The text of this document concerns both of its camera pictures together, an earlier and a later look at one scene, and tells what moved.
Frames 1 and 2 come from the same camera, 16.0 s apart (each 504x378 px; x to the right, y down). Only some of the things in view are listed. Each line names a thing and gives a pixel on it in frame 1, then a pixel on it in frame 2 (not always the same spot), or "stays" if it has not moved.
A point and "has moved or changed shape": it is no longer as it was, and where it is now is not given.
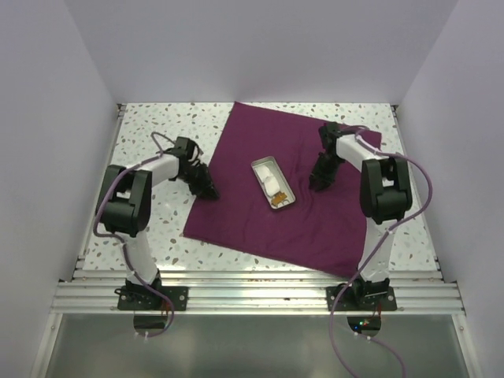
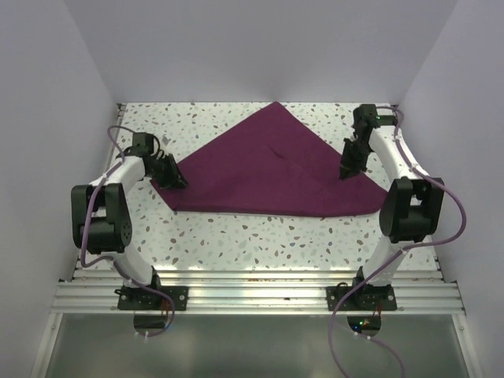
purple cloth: [324, 229] has moved or changed shape
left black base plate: [148, 298] stays
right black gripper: [325, 179] -> [348, 166]
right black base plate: [361, 298] stays
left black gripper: [205, 190] -> [173, 180]
